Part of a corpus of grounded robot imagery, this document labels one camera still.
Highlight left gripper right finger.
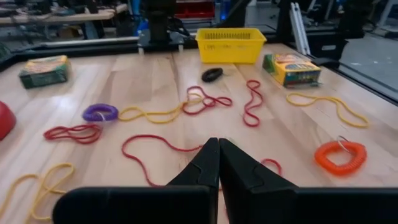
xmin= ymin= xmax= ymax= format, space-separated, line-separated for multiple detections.
xmin=220 ymin=138 xmax=398 ymax=224

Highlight black coil keychain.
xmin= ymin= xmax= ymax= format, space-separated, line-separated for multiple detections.
xmin=201 ymin=67 xmax=224 ymax=83

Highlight red rubber band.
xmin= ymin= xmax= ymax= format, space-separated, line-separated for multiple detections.
xmin=121 ymin=134 xmax=283 ymax=187
xmin=43 ymin=124 xmax=103 ymax=145
xmin=242 ymin=80 xmax=264 ymax=128
xmin=182 ymin=85 xmax=233 ymax=116

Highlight orange coil keychain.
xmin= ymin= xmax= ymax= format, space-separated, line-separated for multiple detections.
xmin=313 ymin=136 xmax=368 ymax=177

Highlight white metal frame legs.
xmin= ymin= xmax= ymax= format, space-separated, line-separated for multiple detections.
xmin=290 ymin=1 xmax=312 ymax=56

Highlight purple coil keychain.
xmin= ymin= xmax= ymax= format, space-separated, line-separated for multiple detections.
xmin=81 ymin=103 xmax=119 ymax=123

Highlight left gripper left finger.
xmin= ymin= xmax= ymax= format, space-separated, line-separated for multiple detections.
xmin=52 ymin=138 xmax=220 ymax=224

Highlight wooden workbench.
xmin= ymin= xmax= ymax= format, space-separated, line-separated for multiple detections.
xmin=0 ymin=2 xmax=128 ymax=26

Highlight Crayola crayon box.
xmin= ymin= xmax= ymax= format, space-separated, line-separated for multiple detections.
xmin=17 ymin=55 xmax=72 ymax=90
xmin=262 ymin=53 xmax=322 ymax=89

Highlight yellow plastic basket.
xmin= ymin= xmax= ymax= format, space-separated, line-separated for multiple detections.
xmin=195 ymin=27 xmax=267 ymax=65

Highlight yellow rubber band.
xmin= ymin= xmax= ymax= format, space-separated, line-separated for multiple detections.
xmin=118 ymin=93 xmax=205 ymax=124
xmin=285 ymin=91 xmax=370 ymax=129
xmin=0 ymin=162 xmax=75 ymax=222

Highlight red desk lamp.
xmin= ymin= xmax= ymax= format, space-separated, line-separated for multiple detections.
xmin=0 ymin=101 xmax=17 ymax=141

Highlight red storage bin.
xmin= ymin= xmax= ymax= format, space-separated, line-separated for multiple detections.
xmin=175 ymin=0 xmax=216 ymax=19

